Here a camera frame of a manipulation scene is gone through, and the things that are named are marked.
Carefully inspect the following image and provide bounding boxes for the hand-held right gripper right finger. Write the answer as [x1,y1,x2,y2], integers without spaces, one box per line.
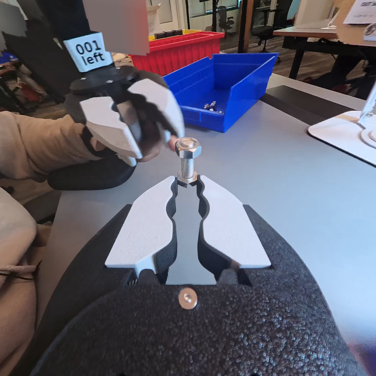
[197,175,272,277]

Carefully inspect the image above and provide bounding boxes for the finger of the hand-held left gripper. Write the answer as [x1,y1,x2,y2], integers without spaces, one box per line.
[80,96,144,169]
[127,78,185,140]

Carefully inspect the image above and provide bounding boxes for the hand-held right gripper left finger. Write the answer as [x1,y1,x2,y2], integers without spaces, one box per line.
[106,175,178,277]

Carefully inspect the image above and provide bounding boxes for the large silver hex bolt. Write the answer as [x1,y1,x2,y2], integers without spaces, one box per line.
[174,136,202,180]

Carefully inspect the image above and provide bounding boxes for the large silver hex nut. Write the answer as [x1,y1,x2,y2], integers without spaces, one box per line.
[176,174,199,188]

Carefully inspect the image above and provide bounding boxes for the blue plastic bin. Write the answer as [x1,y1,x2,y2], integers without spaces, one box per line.
[162,53,278,133]

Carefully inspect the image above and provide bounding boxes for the white tablet stand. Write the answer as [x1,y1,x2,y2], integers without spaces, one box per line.
[307,80,376,168]

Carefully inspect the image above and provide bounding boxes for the person's left forearm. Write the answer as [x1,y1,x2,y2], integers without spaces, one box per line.
[0,112,109,180]

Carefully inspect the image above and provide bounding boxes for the person's left hand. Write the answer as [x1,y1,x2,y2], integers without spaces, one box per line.
[138,134,180,164]

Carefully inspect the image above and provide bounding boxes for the red plastic bin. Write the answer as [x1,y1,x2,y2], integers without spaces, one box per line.
[131,31,225,77]

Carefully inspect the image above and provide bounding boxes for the black chair armrest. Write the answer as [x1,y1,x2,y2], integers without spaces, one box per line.
[47,156,137,190]

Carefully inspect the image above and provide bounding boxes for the yellow plastic bin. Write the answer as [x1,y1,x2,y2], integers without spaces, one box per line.
[150,30,200,40]

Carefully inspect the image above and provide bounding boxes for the black office chair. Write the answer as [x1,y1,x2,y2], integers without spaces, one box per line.
[252,0,294,54]

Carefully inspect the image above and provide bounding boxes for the person's beige hoodie torso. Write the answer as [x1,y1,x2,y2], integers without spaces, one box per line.
[0,188,40,376]

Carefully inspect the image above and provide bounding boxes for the wooden desk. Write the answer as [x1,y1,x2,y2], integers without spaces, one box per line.
[273,25,376,80]

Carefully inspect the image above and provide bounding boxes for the white instruction sheet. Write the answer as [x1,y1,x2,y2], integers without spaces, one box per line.
[344,0,376,25]

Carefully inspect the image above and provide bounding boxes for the beige hoodie drawstring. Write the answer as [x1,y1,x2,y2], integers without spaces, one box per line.
[0,263,42,280]

